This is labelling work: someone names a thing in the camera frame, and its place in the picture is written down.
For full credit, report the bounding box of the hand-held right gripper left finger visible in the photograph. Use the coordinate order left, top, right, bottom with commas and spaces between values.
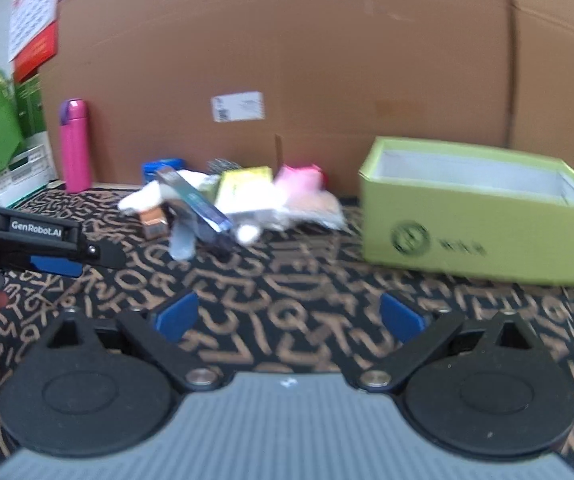
42, 290, 225, 393

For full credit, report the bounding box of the black patterned mat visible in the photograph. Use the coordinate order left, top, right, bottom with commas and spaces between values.
0, 180, 574, 480

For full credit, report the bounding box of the red wall calendar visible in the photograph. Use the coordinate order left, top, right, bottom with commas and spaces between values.
8, 0, 75, 83

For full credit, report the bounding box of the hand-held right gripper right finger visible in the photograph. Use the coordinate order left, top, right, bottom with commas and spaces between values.
357, 291, 540, 393

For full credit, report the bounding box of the dark green carton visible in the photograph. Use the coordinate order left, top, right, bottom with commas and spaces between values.
14, 74, 48, 146

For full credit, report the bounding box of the white shipping label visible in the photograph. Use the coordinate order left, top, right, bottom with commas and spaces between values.
211, 91, 266, 123

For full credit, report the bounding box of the small blue box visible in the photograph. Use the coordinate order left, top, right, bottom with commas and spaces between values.
142, 158, 187, 184

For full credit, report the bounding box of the large cardboard box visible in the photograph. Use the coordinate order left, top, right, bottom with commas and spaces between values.
40, 0, 574, 201

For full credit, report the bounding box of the long blue package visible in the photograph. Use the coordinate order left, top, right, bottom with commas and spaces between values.
156, 166, 234, 261

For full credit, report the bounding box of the small white cloth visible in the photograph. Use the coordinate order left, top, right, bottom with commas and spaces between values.
227, 207, 288, 247

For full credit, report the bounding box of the yellow-green packet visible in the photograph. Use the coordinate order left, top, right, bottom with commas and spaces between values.
215, 166, 274, 213

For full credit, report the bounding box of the light green storage box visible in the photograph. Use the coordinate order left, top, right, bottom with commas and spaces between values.
358, 136, 574, 288

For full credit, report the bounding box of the white orange medicine box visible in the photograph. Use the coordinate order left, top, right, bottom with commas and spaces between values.
141, 208, 169, 240

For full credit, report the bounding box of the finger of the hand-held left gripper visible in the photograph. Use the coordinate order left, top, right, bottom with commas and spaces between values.
30, 255, 84, 278
74, 240, 128, 271

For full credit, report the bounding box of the white plastic basket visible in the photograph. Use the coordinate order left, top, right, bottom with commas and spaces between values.
0, 132, 60, 209

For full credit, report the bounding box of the pink bottle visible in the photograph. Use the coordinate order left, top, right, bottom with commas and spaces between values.
58, 99, 93, 193

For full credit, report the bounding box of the black white speckled roll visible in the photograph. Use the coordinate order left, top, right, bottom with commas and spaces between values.
207, 157, 242, 174

